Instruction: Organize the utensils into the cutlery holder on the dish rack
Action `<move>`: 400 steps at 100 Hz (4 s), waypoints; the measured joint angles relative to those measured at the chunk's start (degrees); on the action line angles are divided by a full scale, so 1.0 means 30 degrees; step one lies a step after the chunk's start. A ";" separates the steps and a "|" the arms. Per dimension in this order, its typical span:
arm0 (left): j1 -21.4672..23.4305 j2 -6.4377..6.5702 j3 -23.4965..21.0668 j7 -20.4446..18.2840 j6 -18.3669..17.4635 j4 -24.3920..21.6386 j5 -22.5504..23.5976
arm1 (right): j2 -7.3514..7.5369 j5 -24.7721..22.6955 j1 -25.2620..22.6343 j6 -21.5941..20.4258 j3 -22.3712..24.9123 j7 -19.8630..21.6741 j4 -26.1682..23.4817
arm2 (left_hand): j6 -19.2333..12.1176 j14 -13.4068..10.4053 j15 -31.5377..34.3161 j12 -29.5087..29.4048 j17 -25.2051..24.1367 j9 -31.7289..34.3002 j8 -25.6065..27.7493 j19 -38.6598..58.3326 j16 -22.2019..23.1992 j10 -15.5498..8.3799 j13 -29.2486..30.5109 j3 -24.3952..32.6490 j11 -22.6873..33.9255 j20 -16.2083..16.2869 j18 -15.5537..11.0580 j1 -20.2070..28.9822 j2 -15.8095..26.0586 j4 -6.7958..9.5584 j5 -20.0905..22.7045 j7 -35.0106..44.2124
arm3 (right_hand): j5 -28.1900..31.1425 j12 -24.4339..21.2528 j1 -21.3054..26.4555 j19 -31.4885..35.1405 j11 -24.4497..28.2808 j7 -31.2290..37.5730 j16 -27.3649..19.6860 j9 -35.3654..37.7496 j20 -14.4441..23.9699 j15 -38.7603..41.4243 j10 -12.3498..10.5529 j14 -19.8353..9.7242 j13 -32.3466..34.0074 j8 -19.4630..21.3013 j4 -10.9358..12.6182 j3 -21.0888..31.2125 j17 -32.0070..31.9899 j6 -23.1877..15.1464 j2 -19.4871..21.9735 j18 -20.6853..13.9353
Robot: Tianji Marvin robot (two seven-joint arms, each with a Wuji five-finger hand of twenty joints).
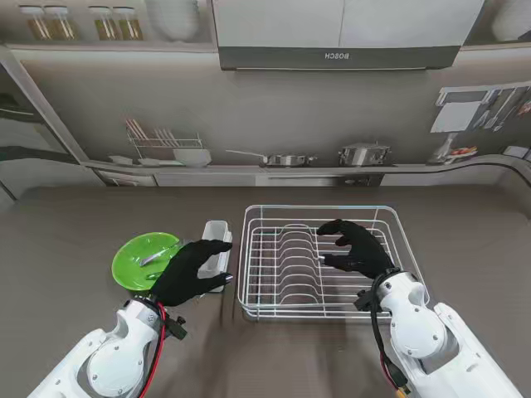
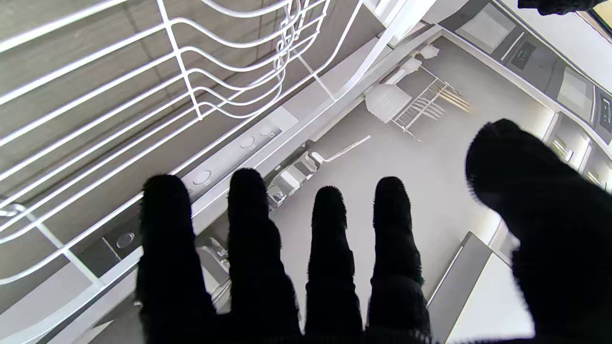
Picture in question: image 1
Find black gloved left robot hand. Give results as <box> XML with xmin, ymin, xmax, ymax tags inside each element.
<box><xmin>151</xmin><ymin>239</ymin><xmax>234</xmax><ymax>308</ymax></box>

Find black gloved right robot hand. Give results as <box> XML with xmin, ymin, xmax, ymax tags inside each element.
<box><xmin>316</xmin><ymin>219</ymin><xmax>402</xmax><ymax>281</ymax></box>

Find metal fork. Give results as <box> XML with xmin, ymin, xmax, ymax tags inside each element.
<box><xmin>139</xmin><ymin>244</ymin><xmax>180</xmax><ymax>267</ymax></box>

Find white plastic utensil holder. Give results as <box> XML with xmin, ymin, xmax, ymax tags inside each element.
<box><xmin>197</xmin><ymin>221</ymin><xmax>234</xmax><ymax>294</ymax></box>

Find green plastic plate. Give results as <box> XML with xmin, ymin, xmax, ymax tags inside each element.
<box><xmin>111</xmin><ymin>231</ymin><xmax>183</xmax><ymax>291</ymax></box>

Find printed kitchen backdrop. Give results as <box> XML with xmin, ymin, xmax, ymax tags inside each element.
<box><xmin>0</xmin><ymin>0</ymin><xmax>531</xmax><ymax>216</ymax></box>

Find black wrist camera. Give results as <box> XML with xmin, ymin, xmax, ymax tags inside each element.
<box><xmin>354</xmin><ymin>289</ymin><xmax>374</xmax><ymax>312</ymax></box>
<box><xmin>165</xmin><ymin>315</ymin><xmax>188</xmax><ymax>342</ymax></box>

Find red and black arm cable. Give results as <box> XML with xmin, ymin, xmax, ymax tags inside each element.
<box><xmin>139</xmin><ymin>300</ymin><xmax>172</xmax><ymax>398</ymax></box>
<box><xmin>368</xmin><ymin>278</ymin><xmax>416</xmax><ymax>395</ymax></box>

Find white wire dish rack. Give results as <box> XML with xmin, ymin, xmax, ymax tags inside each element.
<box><xmin>236</xmin><ymin>204</ymin><xmax>431</xmax><ymax>323</ymax></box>

